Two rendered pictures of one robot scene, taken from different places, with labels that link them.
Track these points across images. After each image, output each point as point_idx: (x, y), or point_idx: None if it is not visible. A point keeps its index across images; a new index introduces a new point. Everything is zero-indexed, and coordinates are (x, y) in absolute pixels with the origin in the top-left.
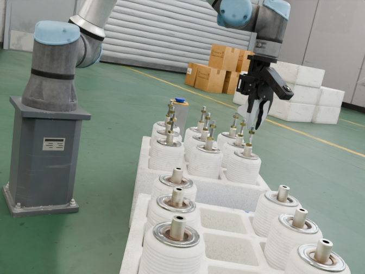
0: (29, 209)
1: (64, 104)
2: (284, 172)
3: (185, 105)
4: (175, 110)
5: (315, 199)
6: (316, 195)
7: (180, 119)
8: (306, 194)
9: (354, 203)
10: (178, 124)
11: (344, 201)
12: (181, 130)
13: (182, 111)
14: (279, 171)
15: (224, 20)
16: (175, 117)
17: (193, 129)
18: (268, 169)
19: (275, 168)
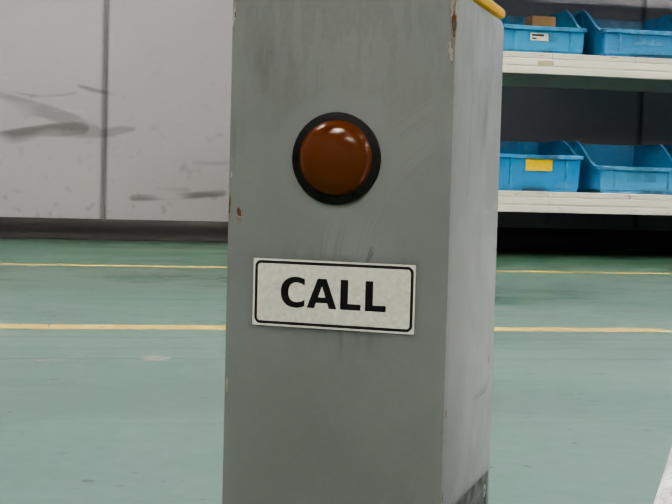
0: None
1: None
2: (206, 469)
3: (496, 19)
4: (472, 82)
5: (599, 501)
6: (535, 487)
7: (487, 198)
8: (532, 501)
9: (586, 452)
10: (482, 256)
11: (579, 462)
12: (489, 320)
13: (492, 94)
14: (198, 475)
15: None
16: (474, 181)
17: None
18: (161, 489)
19: (144, 473)
